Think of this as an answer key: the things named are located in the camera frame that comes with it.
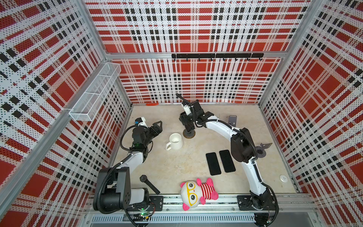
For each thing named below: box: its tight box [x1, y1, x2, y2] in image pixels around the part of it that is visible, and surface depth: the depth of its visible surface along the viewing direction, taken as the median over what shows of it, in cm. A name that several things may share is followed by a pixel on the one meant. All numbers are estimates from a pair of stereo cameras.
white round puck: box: [279, 174, 288, 183], surface depth 84 cm
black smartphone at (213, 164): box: [205, 152, 222, 176], surface depth 90 cm
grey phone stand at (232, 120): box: [228, 114, 237, 128], surface depth 103 cm
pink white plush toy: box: [180, 177, 219, 211], surface depth 73 cm
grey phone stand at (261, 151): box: [255, 142, 273, 158], surface depth 93 cm
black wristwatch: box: [139, 174, 161, 195], surface depth 82 cm
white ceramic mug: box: [165, 132, 183, 151], surface depth 95 cm
